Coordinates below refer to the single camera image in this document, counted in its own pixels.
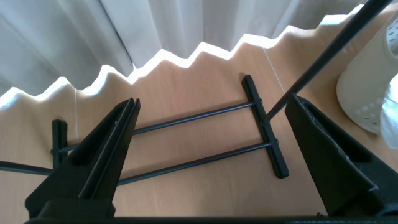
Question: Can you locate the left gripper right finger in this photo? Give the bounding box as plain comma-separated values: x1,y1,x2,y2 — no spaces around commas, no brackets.
284,95,398,217

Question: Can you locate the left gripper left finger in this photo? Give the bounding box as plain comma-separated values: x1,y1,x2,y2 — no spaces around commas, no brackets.
24,98,141,218

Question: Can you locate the white laundry basket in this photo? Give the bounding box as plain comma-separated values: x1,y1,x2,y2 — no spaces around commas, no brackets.
336,12,398,135

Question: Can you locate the black clothes rack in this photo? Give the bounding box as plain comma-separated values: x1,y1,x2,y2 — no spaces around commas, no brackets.
0,0,394,187

